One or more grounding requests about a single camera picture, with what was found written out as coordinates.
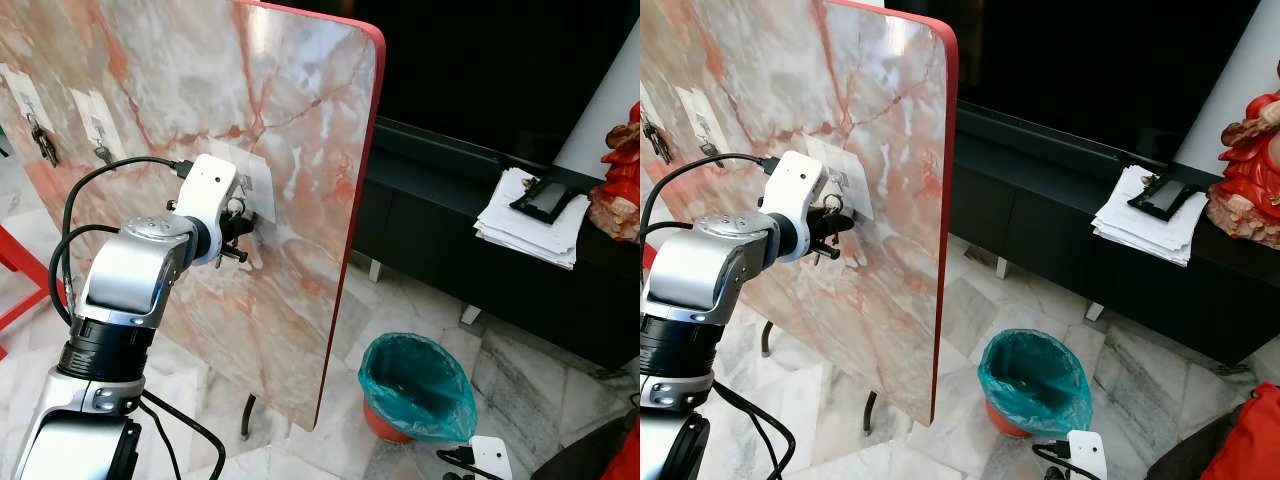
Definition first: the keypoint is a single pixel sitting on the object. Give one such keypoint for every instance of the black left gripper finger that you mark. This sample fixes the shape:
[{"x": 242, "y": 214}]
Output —
[
  {"x": 246, "y": 228},
  {"x": 845, "y": 225}
]

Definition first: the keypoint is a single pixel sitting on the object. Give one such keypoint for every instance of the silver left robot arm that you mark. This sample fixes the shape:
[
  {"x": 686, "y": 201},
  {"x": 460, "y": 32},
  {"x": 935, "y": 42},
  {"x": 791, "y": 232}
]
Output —
[
  {"x": 700, "y": 270},
  {"x": 130, "y": 275}
]

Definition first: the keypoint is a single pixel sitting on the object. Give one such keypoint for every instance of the marble pattern table board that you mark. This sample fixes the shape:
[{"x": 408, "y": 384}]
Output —
[
  {"x": 880, "y": 130},
  {"x": 290, "y": 150}
]

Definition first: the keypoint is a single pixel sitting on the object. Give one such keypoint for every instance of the dark metal table leg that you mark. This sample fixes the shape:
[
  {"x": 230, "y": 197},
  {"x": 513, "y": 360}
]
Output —
[
  {"x": 248, "y": 415},
  {"x": 766, "y": 338},
  {"x": 870, "y": 412}
]

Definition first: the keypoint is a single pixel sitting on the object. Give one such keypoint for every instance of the small silver key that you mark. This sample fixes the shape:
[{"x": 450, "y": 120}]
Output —
[
  {"x": 103, "y": 153},
  {"x": 710, "y": 152}
]

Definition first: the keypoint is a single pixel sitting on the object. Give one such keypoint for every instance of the red plastic stool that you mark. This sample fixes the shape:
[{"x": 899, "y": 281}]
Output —
[
  {"x": 20, "y": 255},
  {"x": 646, "y": 255}
]

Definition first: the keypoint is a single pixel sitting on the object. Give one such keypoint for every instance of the key bunch with purple tag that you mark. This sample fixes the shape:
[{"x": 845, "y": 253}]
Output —
[
  {"x": 657, "y": 142},
  {"x": 42, "y": 145}
]

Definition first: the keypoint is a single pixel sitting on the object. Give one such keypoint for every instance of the black TV console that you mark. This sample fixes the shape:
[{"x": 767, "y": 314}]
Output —
[
  {"x": 450, "y": 230},
  {"x": 1050, "y": 220}
]

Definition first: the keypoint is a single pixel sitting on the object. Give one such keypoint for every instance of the red gold statue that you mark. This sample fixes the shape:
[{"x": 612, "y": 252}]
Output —
[
  {"x": 1255, "y": 170},
  {"x": 620, "y": 170}
]

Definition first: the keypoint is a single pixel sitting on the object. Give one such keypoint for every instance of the orange waste bin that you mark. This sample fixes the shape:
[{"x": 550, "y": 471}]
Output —
[
  {"x": 382, "y": 425},
  {"x": 1003, "y": 420}
]

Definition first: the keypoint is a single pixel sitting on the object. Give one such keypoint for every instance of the teal bin bag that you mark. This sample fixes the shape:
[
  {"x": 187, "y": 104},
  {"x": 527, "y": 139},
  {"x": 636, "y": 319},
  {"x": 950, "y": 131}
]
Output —
[
  {"x": 1060, "y": 400},
  {"x": 440, "y": 400}
]

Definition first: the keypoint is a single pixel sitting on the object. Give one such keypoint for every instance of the white paper stack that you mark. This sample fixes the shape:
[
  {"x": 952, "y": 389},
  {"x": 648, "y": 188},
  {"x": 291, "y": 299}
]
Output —
[
  {"x": 1140, "y": 225},
  {"x": 520, "y": 235}
]

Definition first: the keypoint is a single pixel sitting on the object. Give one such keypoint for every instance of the black smartphone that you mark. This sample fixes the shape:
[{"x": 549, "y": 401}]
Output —
[
  {"x": 545, "y": 200},
  {"x": 1165, "y": 197}
]

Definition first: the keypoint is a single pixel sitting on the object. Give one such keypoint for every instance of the black flat television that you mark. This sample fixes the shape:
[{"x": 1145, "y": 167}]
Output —
[
  {"x": 1080, "y": 60},
  {"x": 480, "y": 60}
]

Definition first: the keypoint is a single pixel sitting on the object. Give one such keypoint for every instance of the red cushion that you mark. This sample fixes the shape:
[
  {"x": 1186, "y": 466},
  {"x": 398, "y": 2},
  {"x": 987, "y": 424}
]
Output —
[
  {"x": 625, "y": 460},
  {"x": 1245, "y": 440}
]

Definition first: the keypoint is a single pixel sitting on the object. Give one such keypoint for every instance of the black sofa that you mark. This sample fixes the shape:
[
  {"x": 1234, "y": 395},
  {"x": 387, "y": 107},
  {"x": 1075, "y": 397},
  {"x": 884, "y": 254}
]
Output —
[
  {"x": 580, "y": 460},
  {"x": 1180, "y": 455}
]

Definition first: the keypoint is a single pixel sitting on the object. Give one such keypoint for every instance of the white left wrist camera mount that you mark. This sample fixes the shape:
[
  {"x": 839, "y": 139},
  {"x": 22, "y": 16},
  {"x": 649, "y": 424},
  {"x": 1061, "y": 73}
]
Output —
[
  {"x": 210, "y": 190},
  {"x": 795, "y": 190}
]

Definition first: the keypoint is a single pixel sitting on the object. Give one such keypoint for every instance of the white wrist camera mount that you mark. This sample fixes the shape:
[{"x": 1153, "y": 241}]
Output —
[
  {"x": 1087, "y": 455},
  {"x": 490, "y": 460},
  {"x": 210, "y": 190},
  {"x": 795, "y": 190}
]

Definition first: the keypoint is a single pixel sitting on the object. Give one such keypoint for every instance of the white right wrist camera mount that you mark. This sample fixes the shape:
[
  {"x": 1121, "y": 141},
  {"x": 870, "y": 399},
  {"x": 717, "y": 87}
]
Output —
[
  {"x": 1087, "y": 455},
  {"x": 490, "y": 460}
]

